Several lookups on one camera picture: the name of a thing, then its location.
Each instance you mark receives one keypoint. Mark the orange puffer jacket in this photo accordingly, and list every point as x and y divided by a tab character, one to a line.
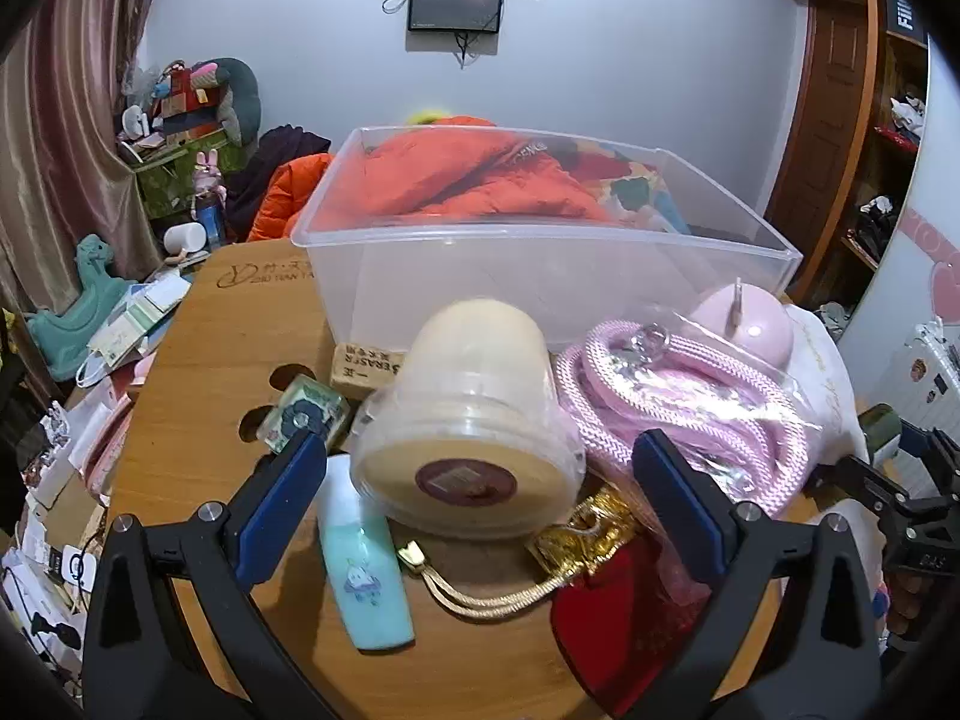
285	195

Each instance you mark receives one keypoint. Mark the white mug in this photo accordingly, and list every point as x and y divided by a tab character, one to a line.
184	240

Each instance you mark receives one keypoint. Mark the pink satin curtain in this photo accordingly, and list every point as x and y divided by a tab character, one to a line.
67	127

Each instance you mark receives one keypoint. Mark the pile of papers and boxes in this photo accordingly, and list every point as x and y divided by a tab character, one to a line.
142	311

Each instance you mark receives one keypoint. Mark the green patterned box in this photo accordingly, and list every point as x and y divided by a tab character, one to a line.
169	180

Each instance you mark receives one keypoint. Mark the wooden desktop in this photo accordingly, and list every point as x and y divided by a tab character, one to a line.
210	360

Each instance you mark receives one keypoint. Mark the small green floral box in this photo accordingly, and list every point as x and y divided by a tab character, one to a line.
311	397

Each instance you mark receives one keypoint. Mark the person's right hand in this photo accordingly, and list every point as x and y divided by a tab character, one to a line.
907	604

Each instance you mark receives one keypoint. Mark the white panel with pink print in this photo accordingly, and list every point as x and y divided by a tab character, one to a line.
922	277

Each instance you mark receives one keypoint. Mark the colourful patchwork blanket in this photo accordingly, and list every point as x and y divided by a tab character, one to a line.
637	191

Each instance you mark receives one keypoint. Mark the grey green plush cushion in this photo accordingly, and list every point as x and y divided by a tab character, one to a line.
240	97

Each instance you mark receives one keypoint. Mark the pink bunny bottle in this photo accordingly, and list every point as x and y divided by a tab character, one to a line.
208	202

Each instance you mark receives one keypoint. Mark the teal lotion tube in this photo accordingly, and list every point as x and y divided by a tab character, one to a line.
367	577

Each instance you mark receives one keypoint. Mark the colourful patchwork toy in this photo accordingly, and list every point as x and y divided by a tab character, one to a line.
180	94

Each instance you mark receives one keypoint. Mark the small white fan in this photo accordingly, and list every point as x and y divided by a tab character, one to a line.
135	121

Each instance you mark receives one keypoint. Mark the white cloth pouch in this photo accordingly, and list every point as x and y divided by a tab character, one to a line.
817	375

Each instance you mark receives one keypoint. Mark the wooden shelf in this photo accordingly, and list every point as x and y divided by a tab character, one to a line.
896	90

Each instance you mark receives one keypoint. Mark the pink round ball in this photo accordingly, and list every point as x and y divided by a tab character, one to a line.
750	330

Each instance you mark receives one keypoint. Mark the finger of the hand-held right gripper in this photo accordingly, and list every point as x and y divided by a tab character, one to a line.
937	457
862	484

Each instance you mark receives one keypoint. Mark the clear plastic storage box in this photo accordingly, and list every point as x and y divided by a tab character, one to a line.
450	277

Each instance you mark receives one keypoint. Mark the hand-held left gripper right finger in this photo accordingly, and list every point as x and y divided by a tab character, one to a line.
675	495

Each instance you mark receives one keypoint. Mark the teal rocking horse toy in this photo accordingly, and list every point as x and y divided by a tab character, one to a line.
79	307

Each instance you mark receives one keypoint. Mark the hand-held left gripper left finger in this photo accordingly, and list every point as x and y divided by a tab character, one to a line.
289	495

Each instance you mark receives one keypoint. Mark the cream filled clear jar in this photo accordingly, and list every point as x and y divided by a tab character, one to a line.
465	390

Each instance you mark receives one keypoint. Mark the olive green object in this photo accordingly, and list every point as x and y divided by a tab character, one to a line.
881	431

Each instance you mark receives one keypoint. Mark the brown wooden door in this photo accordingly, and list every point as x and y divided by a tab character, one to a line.
821	142

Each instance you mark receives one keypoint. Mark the tan eraser block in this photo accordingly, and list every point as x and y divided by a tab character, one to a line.
360	371

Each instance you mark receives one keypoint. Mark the dark purple cloth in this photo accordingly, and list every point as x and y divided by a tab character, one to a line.
262	165

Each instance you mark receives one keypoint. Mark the small black wall monitor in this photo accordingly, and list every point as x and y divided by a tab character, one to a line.
455	4

